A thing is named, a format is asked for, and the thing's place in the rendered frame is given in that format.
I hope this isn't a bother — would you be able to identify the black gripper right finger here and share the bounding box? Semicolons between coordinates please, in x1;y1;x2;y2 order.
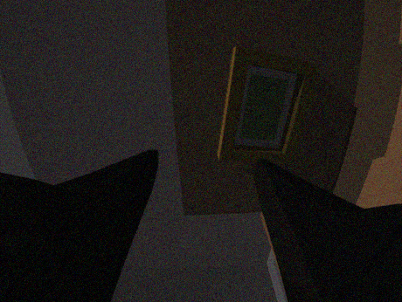
254;159;402;302

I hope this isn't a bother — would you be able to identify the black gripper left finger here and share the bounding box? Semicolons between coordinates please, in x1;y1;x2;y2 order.
0;148;158;302

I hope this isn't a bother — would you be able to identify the olive-brown picture frame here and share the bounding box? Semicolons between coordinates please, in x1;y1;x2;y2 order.
218;46;320;165

